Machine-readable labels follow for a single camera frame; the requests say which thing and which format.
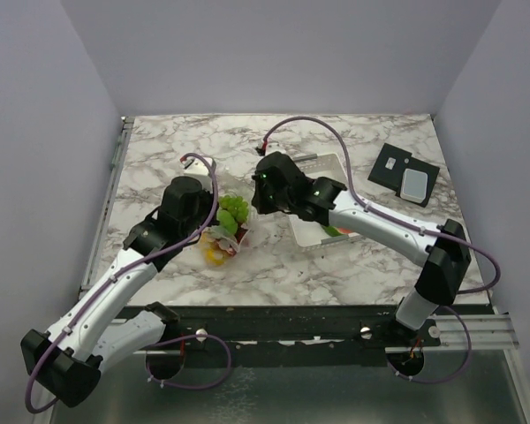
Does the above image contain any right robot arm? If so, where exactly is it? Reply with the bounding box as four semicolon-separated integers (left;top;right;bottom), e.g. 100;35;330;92
252;152;472;345

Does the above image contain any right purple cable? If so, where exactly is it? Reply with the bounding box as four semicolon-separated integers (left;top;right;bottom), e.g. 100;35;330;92
264;116;501;294

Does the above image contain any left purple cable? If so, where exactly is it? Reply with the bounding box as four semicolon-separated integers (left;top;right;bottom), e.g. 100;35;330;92
24;152;220;414

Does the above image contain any purple cable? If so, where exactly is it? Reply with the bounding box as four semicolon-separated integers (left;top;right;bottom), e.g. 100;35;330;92
24;152;220;414
264;116;501;294

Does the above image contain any green grapes bunch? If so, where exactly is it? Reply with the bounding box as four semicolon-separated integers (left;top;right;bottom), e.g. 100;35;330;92
219;195;249;223

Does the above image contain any red watermelon slice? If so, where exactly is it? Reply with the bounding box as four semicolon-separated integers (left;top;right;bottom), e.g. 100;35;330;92
322;226;355;238

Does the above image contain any clear dotted zip bag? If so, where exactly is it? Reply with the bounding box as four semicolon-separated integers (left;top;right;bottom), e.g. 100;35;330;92
197;172;256;268

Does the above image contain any aluminium side rail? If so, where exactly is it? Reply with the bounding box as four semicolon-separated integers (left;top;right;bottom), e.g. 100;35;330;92
79;116;135;292

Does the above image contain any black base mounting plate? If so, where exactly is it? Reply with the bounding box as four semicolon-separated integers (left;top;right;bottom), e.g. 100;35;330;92
110;302;451;367

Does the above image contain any black square mat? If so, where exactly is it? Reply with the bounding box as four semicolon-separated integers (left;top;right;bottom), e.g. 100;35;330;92
367;143;440;208

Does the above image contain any yellow bell pepper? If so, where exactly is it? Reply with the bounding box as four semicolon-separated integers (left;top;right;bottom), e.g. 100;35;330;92
199;233;228;267

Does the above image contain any red lychee bunch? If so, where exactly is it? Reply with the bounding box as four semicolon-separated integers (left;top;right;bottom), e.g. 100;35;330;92
209;226;249;257

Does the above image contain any grey rectangular pad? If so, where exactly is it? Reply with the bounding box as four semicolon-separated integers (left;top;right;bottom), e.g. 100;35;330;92
400;169;428;203

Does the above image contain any green round guava fruit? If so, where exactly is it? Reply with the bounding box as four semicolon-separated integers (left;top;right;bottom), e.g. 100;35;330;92
216;208;238;236

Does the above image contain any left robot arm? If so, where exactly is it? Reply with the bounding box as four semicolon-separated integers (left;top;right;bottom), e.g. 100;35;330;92
20;174;217;413

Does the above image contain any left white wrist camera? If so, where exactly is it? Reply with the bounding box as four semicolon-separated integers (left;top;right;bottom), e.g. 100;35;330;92
180;155;216;178

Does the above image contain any white perforated plastic basket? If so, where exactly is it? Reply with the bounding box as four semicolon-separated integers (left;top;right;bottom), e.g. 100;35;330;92
289;153;361;252

